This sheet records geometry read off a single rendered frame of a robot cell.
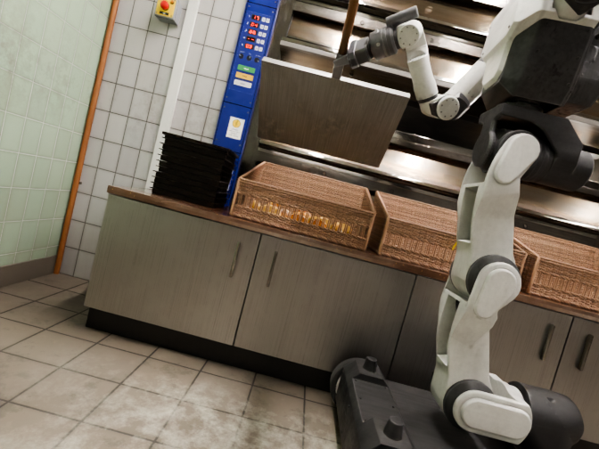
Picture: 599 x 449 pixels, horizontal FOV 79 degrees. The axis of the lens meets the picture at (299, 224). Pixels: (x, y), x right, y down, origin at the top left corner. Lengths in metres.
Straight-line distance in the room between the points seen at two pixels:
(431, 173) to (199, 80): 1.29
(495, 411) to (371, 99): 1.06
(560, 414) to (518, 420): 0.14
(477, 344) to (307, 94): 1.02
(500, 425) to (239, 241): 0.97
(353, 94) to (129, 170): 1.25
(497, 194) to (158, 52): 1.76
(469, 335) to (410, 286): 0.39
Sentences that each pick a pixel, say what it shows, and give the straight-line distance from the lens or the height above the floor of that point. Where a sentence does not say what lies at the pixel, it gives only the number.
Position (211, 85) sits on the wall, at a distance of 2.07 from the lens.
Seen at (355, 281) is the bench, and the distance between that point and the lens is 1.41.
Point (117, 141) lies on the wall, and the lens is 2.18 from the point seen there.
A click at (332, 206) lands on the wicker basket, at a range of 1.41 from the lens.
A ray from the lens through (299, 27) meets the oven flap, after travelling 2.12.
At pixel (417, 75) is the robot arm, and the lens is 1.33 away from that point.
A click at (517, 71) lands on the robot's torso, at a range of 1.14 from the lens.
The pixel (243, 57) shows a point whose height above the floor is 1.33.
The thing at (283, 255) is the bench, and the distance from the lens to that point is 1.38.
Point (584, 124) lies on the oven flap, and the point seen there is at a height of 1.39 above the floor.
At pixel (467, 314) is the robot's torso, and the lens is 1.08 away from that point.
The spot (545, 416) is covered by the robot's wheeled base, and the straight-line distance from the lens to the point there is 1.30.
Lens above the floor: 0.71
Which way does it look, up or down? 4 degrees down
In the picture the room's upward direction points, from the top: 15 degrees clockwise
